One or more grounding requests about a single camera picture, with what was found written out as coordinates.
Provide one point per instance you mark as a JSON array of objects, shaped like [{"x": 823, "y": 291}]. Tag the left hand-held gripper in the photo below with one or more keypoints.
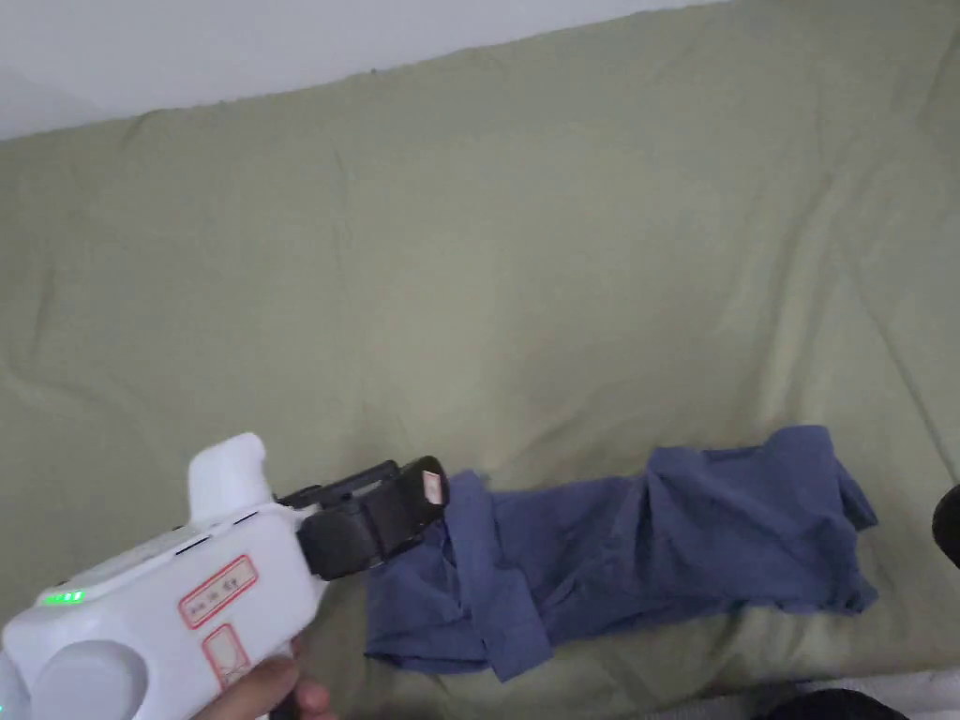
[{"x": 150, "y": 600}]

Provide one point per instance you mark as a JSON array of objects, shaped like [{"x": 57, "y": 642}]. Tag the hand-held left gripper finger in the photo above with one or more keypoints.
[{"x": 409, "y": 506}]

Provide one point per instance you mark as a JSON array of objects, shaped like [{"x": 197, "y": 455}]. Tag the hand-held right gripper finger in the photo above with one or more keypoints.
[{"x": 948, "y": 525}]

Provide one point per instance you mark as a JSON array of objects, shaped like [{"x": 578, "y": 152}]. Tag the dark blue shirt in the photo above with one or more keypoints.
[{"x": 600, "y": 555}]

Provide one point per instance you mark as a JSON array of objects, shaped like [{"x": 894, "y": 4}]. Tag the person's left hand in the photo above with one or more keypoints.
[{"x": 247, "y": 694}]

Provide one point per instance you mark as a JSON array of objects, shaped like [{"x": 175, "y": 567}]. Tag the person's legs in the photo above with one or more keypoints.
[{"x": 832, "y": 706}]

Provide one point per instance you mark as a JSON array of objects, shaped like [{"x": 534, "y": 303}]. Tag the bed with pale green sheet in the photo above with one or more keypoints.
[{"x": 480, "y": 262}]

